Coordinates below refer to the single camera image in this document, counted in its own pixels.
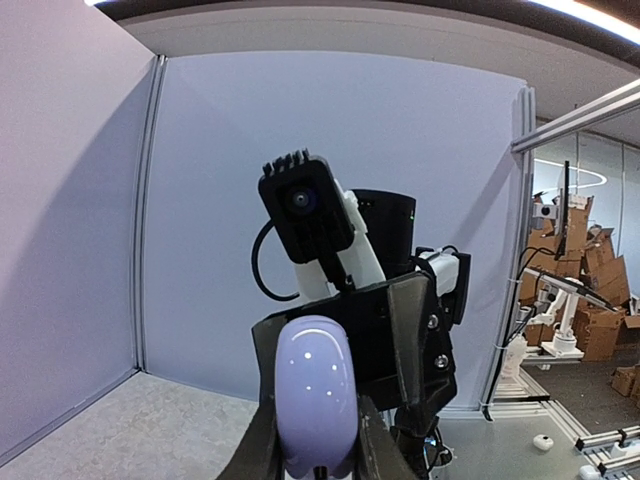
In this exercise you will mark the aluminium frame beam outside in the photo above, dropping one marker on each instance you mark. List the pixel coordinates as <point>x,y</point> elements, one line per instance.
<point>616,103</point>

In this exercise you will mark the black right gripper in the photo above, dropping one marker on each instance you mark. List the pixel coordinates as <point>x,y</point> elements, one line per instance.
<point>399,336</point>

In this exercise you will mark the left aluminium corner post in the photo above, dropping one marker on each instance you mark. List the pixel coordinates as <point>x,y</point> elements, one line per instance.
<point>141,193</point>

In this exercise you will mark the lavender earbud charging case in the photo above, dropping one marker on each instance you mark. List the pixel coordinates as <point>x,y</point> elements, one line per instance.
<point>315,398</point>

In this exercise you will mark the white case on floor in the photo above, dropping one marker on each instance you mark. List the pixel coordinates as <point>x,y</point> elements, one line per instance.
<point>543,443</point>

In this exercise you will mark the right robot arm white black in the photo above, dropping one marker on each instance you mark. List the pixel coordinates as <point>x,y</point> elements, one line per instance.
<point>389,220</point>

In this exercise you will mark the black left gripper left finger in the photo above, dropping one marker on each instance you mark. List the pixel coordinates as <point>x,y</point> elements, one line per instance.
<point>258,454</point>

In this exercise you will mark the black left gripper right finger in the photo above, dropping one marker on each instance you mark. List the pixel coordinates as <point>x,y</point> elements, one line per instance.
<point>376,455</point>

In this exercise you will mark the cardboard boxes background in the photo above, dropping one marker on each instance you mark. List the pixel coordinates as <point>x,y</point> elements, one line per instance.
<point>575,296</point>

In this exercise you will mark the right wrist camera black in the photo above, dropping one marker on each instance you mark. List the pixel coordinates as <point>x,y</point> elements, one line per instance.
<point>302,199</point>

